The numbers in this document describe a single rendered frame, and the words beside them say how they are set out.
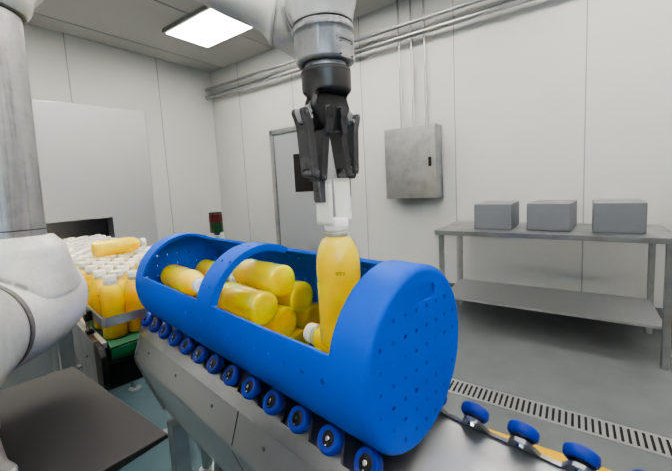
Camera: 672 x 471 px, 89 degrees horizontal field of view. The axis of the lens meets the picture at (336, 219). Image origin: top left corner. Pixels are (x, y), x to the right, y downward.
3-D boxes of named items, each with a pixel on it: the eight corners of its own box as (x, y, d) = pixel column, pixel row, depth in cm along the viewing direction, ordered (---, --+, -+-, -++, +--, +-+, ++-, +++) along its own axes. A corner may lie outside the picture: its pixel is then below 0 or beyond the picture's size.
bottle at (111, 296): (126, 328, 120) (120, 276, 118) (130, 334, 115) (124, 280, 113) (102, 335, 115) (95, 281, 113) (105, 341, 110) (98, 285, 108)
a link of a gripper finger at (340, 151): (320, 111, 54) (326, 110, 55) (334, 180, 57) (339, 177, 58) (339, 107, 52) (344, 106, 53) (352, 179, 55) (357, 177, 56)
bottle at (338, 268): (320, 333, 60) (314, 227, 58) (360, 329, 60) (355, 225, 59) (321, 352, 53) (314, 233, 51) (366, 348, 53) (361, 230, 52)
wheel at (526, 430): (535, 439, 51) (538, 425, 52) (503, 425, 54) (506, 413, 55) (540, 449, 53) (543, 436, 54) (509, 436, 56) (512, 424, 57)
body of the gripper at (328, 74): (324, 55, 46) (328, 126, 47) (362, 67, 52) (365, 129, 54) (287, 68, 51) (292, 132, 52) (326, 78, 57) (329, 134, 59)
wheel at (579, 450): (599, 465, 46) (601, 449, 47) (559, 448, 49) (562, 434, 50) (601, 476, 48) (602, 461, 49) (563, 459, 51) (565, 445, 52)
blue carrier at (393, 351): (365, 504, 44) (362, 284, 42) (137, 330, 103) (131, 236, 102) (459, 403, 64) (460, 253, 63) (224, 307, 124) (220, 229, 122)
